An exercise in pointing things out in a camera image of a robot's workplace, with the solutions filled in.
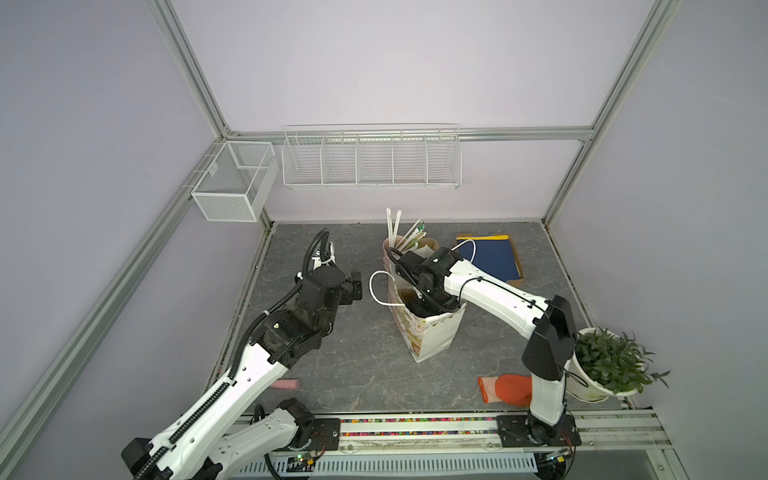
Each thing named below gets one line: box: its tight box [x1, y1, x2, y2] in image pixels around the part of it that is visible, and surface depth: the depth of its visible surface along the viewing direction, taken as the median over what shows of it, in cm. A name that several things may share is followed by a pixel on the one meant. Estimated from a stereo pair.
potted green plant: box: [565, 326, 670, 402], surface depth 71 cm
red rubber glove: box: [478, 374, 533, 407], surface depth 82 cm
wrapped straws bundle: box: [386, 207, 427, 253], surface depth 101 cm
